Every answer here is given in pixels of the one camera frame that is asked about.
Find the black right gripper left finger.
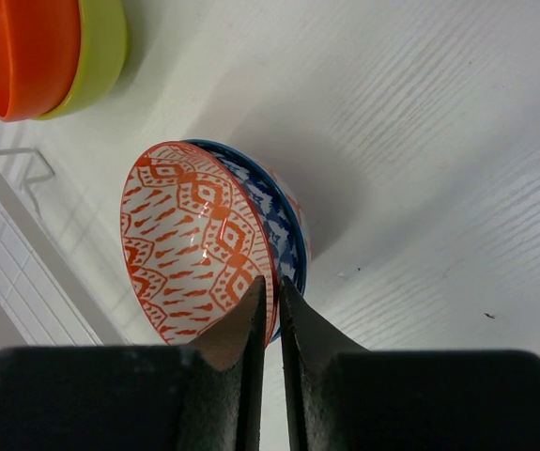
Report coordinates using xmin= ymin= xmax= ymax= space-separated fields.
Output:
xmin=0 ymin=278 xmax=266 ymax=450

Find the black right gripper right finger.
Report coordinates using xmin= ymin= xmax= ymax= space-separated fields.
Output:
xmin=279 ymin=278 xmax=540 ymax=450

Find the red rimmed patterned bowl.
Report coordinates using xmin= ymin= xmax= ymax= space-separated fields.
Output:
xmin=118 ymin=139 xmax=308 ymax=347

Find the dark blue triangle bowl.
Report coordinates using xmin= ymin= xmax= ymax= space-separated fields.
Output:
xmin=166 ymin=140 xmax=309 ymax=342

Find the orange bowl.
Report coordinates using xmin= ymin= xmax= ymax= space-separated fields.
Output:
xmin=0 ymin=0 xmax=81 ymax=122

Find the lime green bowl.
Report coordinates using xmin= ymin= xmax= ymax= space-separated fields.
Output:
xmin=37 ymin=0 xmax=130 ymax=120

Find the white wire dish rack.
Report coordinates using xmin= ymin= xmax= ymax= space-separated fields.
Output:
xmin=0 ymin=148 xmax=127 ymax=347

